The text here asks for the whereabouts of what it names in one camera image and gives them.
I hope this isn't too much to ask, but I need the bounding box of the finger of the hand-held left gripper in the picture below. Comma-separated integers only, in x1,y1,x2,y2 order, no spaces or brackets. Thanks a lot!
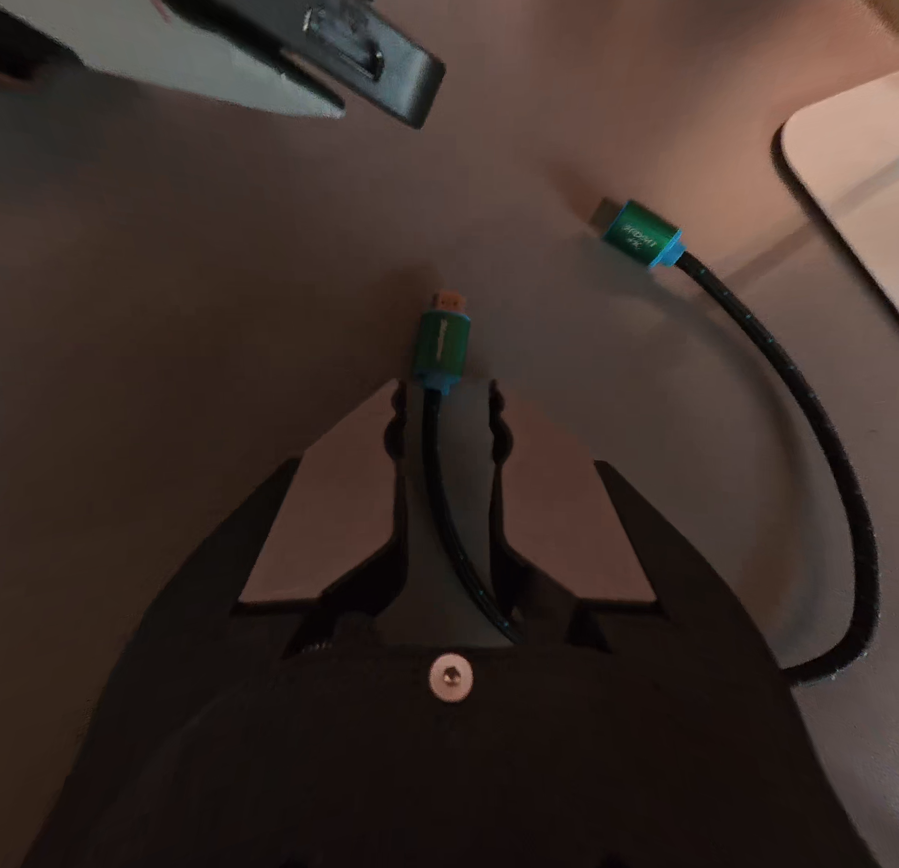
0,0,346,119

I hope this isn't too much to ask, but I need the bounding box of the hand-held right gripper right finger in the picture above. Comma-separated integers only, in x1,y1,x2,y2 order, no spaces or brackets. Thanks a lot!
489,381,663,655

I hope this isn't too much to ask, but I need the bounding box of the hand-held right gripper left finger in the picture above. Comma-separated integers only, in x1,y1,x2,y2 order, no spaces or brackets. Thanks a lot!
237,379,411,657

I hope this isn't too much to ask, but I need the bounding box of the black adapter hub with cable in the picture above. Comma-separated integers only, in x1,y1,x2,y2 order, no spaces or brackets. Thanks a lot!
232,0,448,130

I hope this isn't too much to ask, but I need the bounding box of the green plug braided hdmi cable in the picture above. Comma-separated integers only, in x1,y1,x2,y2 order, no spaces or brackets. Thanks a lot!
413,197,883,688

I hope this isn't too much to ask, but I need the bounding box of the pale rounded board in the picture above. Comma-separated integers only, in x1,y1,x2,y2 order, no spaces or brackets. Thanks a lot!
775,73,899,324

